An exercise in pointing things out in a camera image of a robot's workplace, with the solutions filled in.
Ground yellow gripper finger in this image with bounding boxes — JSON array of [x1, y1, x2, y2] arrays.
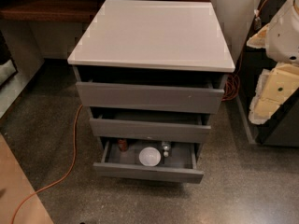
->
[[247, 24, 269, 49], [249, 63, 299, 125]]

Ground grey bottom drawer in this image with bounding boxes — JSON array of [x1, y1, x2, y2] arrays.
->
[[94, 139, 204, 183]]

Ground grey drawer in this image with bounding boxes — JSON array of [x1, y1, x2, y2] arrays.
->
[[90, 108, 211, 143], [94, 139, 204, 183], [76, 74, 224, 114]]

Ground clear blue plastic bottle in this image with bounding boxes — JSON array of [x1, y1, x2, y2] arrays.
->
[[162, 141, 171, 157]]

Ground white cabinet counter top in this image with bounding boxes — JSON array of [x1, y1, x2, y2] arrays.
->
[[67, 0, 235, 73]]

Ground grey top drawer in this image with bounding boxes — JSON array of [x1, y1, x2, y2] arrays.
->
[[76, 74, 224, 114]]

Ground grey middle drawer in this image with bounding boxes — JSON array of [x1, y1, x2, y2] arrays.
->
[[90, 108, 211, 143]]

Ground white bowl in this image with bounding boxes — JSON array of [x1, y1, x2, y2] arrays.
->
[[139, 147, 161, 167]]

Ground red soda can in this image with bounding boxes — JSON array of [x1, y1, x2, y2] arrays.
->
[[118, 139, 128, 151]]

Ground dark wooden shelf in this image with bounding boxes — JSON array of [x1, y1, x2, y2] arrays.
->
[[0, 0, 210, 23]]

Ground dark chair with cushion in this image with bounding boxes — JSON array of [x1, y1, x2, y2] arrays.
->
[[0, 31, 18, 88]]

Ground orange extension cable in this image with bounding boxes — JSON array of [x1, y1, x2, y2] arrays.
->
[[10, 0, 299, 224]]

